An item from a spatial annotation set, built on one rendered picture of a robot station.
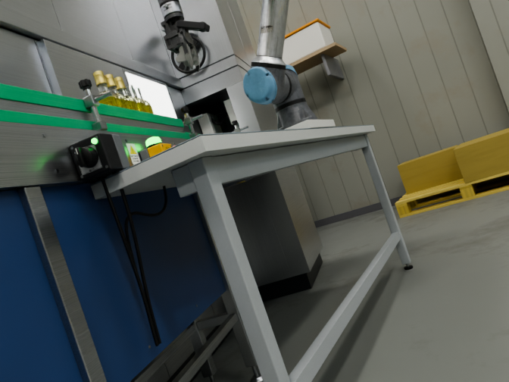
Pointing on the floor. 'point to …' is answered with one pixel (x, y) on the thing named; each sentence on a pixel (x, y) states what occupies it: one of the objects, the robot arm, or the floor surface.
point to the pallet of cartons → (455, 173)
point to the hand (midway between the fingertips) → (195, 66)
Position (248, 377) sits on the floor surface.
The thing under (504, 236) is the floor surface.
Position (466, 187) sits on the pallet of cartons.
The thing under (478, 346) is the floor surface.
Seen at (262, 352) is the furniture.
